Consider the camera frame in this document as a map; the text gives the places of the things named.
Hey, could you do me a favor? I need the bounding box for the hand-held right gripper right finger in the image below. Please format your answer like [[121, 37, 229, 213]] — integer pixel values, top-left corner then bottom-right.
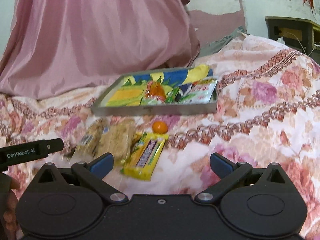
[[194, 152, 293, 204]]

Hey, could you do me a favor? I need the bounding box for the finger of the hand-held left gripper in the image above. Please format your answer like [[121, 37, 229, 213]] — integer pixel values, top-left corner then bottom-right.
[[37, 138, 65, 155]]

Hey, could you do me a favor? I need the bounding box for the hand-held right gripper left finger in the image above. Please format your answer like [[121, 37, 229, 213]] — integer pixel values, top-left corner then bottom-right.
[[30, 152, 128, 204]]

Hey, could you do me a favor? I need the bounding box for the large clear cracker packet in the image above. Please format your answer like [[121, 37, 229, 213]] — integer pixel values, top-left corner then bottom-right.
[[96, 119, 137, 166]]

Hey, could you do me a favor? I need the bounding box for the narrow clear rice bar packet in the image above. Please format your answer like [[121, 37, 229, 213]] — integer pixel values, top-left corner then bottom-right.
[[74, 120, 108, 158]]

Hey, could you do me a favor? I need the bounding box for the orange yellow crinkled packet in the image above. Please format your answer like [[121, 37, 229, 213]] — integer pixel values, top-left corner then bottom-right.
[[130, 133, 145, 161]]

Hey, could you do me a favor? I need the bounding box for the yellow packet with label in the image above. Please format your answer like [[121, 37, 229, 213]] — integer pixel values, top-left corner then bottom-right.
[[121, 132, 169, 181]]

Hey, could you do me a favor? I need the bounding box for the small orange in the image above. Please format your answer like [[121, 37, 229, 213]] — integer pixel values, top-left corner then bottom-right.
[[152, 121, 168, 134]]

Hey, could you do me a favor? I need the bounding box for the grey metal tray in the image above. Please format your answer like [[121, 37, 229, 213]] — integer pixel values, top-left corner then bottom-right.
[[90, 66, 218, 117]]

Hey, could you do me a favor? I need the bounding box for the green white snack packet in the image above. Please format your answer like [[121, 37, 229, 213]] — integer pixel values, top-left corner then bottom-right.
[[186, 78, 217, 103]]

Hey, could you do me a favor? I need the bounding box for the blue white packet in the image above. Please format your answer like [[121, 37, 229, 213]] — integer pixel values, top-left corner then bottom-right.
[[178, 83, 194, 99]]

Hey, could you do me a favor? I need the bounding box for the green sausage stick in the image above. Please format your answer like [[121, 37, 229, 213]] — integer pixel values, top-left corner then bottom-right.
[[165, 91, 181, 104]]

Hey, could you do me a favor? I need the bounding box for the orange clear snack packet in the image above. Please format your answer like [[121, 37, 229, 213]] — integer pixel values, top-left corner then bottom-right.
[[145, 80, 167, 101]]

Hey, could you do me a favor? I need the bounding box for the person's left hand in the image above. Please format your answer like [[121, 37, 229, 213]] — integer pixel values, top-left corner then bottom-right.
[[0, 179, 21, 240]]

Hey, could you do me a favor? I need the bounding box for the floral blanket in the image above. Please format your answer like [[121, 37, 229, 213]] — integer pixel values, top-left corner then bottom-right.
[[0, 34, 320, 240]]

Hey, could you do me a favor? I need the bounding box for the grey cloth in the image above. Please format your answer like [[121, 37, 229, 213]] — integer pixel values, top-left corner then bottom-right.
[[199, 26, 247, 58]]

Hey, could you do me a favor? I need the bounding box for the pink curtain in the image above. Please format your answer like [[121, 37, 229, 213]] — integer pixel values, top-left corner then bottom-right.
[[0, 0, 200, 99]]

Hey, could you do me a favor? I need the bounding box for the wooden shelf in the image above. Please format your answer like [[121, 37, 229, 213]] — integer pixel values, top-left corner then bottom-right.
[[265, 16, 320, 63]]

